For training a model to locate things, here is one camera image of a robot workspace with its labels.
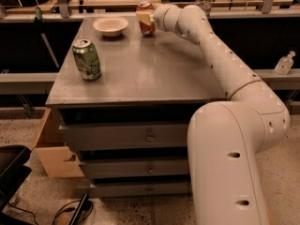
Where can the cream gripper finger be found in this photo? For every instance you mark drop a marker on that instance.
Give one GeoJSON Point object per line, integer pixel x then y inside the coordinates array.
{"type": "Point", "coordinates": [145, 16]}

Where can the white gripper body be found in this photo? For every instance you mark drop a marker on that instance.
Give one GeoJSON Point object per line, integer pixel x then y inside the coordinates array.
{"type": "Point", "coordinates": [157, 16]}

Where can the red coke can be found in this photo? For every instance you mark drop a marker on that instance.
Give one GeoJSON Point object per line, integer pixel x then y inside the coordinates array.
{"type": "Point", "coordinates": [146, 29]}

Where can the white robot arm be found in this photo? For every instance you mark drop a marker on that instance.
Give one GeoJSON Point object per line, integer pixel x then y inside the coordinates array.
{"type": "Point", "coordinates": [223, 137]}

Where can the white paper bowl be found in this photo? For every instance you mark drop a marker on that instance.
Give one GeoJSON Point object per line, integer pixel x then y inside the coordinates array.
{"type": "Point", "coordinates": [110, 27]}

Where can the green soda can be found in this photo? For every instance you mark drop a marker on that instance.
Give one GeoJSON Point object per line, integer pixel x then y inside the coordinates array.
{"type": "Point", "coordinates": [86, 59]}

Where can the clear plastic water bottle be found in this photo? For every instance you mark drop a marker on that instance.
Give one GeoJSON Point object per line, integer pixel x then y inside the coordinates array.
{"type": "Point", "coordinates": [205, 5]}

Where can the grey drawer cabinet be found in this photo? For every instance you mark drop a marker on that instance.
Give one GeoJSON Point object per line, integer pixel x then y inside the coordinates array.
{"type": "Point", "coordinates": [144, 80]}

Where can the hand sanitizer bottle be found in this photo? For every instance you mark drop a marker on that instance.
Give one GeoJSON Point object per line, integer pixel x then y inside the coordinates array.
{"type": "Point", "coordinates": [285, 63]}

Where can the top grey drawer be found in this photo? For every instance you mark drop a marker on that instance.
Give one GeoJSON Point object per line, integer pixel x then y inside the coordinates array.
{"type": "Point", "coordinates": [101, 137]}

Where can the grey drawer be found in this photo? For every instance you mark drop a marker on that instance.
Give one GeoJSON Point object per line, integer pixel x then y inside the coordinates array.
{"type": "Point", "coordinates": [117, 168]}
{"type": "Point", "coordinates": [129, 190]}
{"type": "Point", "coordinates": [101, 137]}

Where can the middle grey drawer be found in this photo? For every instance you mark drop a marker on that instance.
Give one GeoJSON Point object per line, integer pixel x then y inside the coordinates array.
{"type": "Point", "coordinates": [117, 168]}

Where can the light wooden box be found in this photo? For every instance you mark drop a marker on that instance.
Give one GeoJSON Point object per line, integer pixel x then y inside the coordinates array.
{"type": "Point", "coordinates": [52, 151]}

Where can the bottom grey drawer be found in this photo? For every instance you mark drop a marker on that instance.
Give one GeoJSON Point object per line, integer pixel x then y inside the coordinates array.
{"type": "Point", "coordinates": [129, 190]}

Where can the black bin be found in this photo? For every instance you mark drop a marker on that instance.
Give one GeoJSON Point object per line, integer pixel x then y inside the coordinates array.
{"type": "Point", "coordinates": [13, 171]}

